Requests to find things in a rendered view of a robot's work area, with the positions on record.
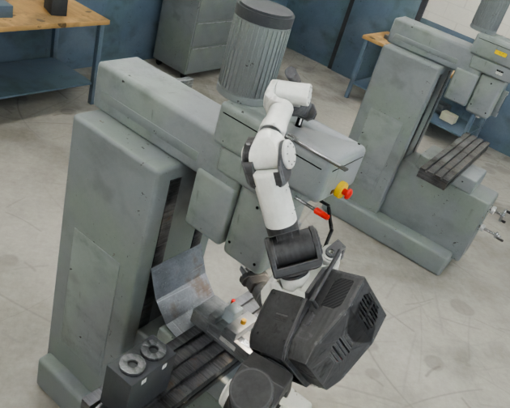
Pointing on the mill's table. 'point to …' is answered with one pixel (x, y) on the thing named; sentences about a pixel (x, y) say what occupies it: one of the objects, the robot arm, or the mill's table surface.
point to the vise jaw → (234, 329)
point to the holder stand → (138, 375)
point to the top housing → (246, 127)
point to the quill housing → (249, 233)
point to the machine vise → (211, 312)
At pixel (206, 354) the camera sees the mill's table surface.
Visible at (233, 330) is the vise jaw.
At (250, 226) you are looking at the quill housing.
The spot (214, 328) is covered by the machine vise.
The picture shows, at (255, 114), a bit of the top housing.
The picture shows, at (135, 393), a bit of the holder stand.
